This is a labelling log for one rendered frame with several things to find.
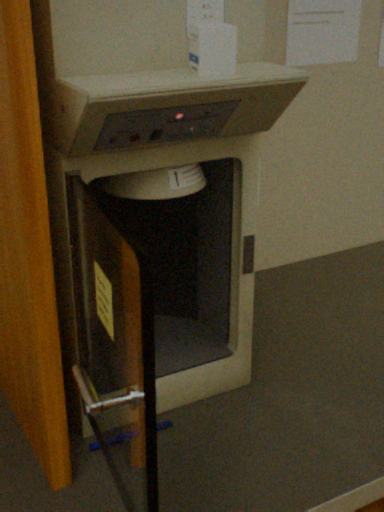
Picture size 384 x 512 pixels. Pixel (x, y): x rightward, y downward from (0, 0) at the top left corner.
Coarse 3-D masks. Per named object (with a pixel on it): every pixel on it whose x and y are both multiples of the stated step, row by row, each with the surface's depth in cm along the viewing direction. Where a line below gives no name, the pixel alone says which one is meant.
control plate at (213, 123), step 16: (128, 112) 83; (144, 112) 85; (160, 112) 86; (176, 112) 87; (192, 112) 89; (224, 112) 92; (112, 128) 85; (128, 128) 87; (144, 128) 88; (160, 128) 90; (176, 128) 91; (96, 144) 88; (112, 144) 89; (128, 144) 91; (144, 144) 92
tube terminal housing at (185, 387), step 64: (64, 0) 84; (128, 0) 88; (256, 0) 97; (64, 64) 87; (128, 64) 91; (64, 192) 93; (256, 192) 109; (64, 256) 99; (64, 320) 106; (64, 384) 114; (192, 384) 117
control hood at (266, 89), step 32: (256, 64) 98; (64, 96) 85; (96, 96) 78; (128, 96) 80; (160, 96) 83; (192, 96) 85; (224, 96) 88; (256, 96) 91; (288, 96) 94; (64, 128) 87; (96, 128) 84; (224, 128) 97; (256, 128) 100
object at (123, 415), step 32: (96, 224) 80; (96, 256) 82; (128, 256) 68; (128, 288) 70; (96, 320) 88; (128, 320) 72; (96, 352) 91; (128, 352) 74; (96, 384) 95; (128, 384) 77; (96, 416) 99; (128, 416) 79; (128, 448) 82; (128, 480) 84
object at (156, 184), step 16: (112, 176) 105; (128, 176) 103; (144, 176) 102; (160, 176) 103; (176, 176) 103; (192, 176) 105; (112, 192) 104; (128, 192) 103; (144, 192) 102; (160, 192) 102; (176, 192) 103; (192, 192) 105
